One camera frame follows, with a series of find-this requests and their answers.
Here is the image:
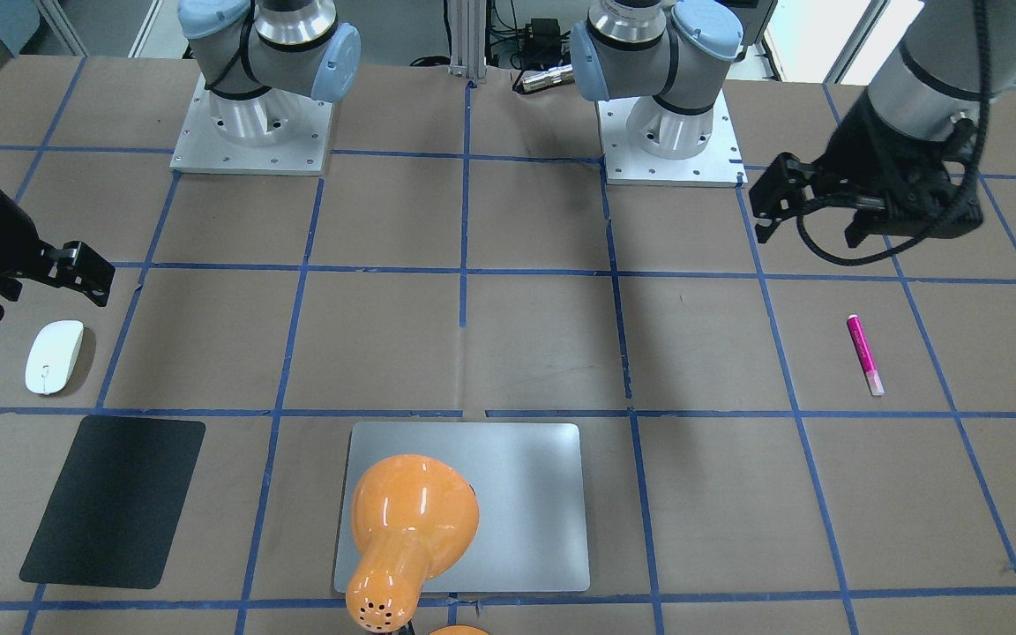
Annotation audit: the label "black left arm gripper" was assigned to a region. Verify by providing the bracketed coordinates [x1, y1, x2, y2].
[749, 93, 983, 248]

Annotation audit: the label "white computer mouse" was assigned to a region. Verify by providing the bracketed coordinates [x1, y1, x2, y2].
[24, 320, 85, 395]

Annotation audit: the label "pink highlighter pen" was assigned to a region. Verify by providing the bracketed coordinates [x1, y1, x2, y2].
[846, 314, 885, 398]

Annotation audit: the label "black mousepad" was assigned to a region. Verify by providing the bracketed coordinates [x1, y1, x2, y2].
[19, 415, 206, 590]

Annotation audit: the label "orange desk lamp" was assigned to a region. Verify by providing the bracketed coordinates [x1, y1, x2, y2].
[344, 454, 481, 634]

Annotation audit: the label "silver apple laptop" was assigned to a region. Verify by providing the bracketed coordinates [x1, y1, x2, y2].
[344, 421, 590, 594]

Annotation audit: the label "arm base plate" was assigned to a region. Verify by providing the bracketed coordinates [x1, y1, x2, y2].
[595, 93, 747, 188]
[169, 77, 336, 177]

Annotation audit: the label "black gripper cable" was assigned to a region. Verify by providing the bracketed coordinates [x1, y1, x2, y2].
[795, 0, 994, 267]

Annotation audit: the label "aluminium frame post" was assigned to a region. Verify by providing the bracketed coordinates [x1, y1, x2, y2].
[446, 0, 489, 85]

